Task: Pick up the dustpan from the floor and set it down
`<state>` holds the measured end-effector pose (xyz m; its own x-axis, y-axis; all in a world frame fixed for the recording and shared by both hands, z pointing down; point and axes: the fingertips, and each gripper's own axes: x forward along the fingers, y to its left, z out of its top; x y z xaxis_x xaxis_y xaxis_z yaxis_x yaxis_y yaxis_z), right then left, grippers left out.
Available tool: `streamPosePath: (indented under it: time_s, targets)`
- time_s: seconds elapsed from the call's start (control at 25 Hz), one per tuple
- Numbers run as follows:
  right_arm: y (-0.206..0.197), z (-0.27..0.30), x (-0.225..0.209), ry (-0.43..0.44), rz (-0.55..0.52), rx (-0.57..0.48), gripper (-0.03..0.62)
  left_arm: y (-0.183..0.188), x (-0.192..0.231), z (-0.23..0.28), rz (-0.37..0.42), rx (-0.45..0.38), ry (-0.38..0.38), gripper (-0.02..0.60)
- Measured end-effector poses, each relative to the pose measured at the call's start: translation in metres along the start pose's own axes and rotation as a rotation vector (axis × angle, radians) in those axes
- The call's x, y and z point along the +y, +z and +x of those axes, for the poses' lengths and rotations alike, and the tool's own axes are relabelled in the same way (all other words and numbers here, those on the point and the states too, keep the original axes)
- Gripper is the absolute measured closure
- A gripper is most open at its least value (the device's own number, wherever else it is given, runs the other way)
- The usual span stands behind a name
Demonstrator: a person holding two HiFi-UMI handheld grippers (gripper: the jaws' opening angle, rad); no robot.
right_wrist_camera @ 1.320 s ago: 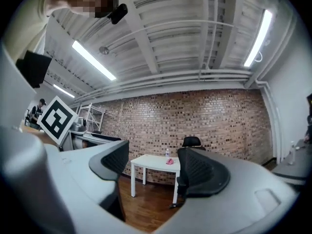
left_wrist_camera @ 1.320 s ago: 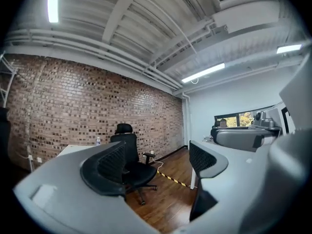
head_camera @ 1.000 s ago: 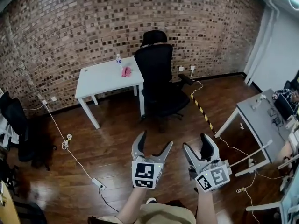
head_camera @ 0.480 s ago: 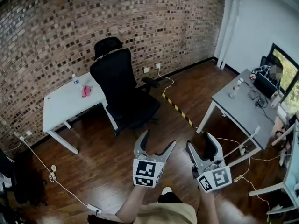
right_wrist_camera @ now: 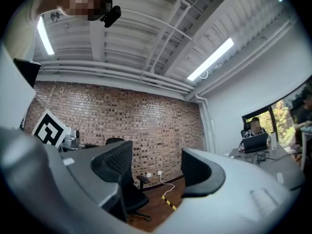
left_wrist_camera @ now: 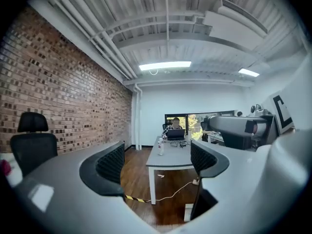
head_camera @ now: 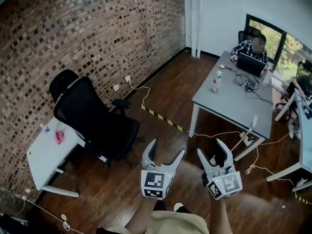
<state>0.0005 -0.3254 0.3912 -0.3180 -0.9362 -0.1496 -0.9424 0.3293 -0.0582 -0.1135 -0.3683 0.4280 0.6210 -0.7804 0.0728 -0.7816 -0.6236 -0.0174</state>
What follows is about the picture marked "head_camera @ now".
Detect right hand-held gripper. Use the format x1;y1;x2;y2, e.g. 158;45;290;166
196;137;243;201

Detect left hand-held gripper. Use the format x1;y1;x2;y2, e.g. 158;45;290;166
140;138;186;200

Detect person's right forearm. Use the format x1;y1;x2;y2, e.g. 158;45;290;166
209;198;231;234

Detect person's left forearm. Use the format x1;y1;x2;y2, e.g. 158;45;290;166
125;197;156;234

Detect white power strip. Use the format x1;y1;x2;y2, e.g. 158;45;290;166
239;131;254;146

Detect yellow black floor tape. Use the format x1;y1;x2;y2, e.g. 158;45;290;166
140;104;190;133
294;194;312;206

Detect person's left shoe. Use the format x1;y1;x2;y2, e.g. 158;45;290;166
155;199;167;212

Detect person's shoe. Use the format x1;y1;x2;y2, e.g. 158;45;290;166
173;202;191;214
155;199;167;212

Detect person's right shoe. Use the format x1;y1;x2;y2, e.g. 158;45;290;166
173;202;191;214

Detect grey desk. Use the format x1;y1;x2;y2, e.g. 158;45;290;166
189;50;273;162

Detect person's beige shorts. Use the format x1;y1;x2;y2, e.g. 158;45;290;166
107;210;210;234

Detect clear plastic water bottle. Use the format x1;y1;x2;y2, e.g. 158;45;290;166
211;70;223;92

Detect light blue desk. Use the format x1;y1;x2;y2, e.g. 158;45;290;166
266;88;312;192

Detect black laptop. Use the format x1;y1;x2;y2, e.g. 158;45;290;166
236;52;266;77

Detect pink cloth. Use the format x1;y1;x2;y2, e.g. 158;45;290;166
55;130;66;145

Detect small white desk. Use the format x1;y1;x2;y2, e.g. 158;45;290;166
26;123;86;198

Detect black framed window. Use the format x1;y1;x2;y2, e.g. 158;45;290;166
246;13;312;82

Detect white floor cable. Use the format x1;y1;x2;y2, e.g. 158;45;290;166
189;130;242;137
23;197;85;234
245;130;303;187

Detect white wall cable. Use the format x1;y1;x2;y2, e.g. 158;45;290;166
129;80;151;106

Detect black cable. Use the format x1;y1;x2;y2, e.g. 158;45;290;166
224;66;273;105

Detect white wall pipe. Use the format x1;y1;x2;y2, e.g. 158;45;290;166
191;0;197;58
196;0;202;58

